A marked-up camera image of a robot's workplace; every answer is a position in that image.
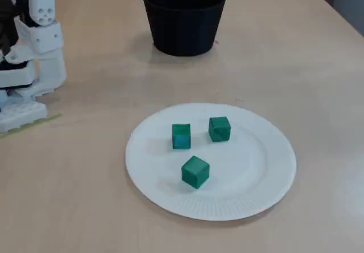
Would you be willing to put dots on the green cube block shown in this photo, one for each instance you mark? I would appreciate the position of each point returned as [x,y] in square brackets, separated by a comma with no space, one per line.
[195,173]
[181,137]
[219,129]

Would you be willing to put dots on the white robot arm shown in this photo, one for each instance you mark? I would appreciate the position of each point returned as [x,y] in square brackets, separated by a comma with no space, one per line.
[42,37]

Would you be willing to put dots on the white paper plate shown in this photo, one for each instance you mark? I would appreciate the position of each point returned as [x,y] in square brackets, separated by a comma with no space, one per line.
[250,179]

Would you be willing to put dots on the black round pot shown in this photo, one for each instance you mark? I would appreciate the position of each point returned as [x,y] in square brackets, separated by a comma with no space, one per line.
[185,22]

